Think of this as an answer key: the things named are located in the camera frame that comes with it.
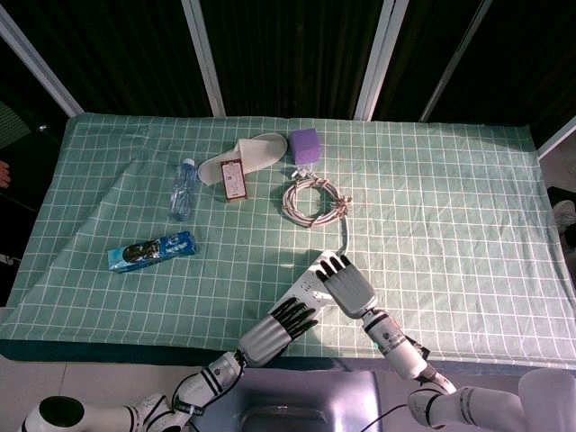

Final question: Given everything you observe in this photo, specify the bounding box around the purple cube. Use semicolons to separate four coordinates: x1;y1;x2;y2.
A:
287;128;323;167

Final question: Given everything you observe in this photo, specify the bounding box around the green checked tablecloth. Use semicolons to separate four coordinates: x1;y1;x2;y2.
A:
0;112;576;369

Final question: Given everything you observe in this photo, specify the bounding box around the white cable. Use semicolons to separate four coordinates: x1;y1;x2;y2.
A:
282;165;354;259

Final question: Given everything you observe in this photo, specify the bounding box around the clear plastic water bottle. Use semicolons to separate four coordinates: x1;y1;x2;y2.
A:
167;157;200;223

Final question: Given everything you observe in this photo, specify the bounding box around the blue cookie box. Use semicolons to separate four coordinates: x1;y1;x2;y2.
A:
106;229;200;273

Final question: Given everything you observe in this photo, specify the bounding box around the dark teal under cloth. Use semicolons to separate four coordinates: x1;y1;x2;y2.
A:
0;337;576;378

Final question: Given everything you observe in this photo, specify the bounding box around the white frame post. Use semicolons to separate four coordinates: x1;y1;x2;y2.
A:
354;0;410;122
419;0;495;122
0;11;86;117
181;0;227;118
536;114;576;159

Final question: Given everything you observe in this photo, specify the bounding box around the thin black cable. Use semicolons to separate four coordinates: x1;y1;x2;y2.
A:
358;401;411;432

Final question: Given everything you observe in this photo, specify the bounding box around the white power strip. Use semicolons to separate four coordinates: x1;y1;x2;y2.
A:
268;249;353;328

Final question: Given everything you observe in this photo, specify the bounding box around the small red-brown box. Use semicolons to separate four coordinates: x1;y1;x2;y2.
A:
220;157;250;204

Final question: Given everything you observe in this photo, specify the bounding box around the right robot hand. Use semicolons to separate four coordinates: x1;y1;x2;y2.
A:
314;254;378;319

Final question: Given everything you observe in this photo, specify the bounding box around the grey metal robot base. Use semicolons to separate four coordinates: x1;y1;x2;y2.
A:
193;368;409;432

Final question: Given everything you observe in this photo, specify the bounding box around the white slipper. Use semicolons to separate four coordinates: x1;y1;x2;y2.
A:
197;132;288;187

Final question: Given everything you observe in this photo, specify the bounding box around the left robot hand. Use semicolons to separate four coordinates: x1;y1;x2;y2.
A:
238;301;319;367

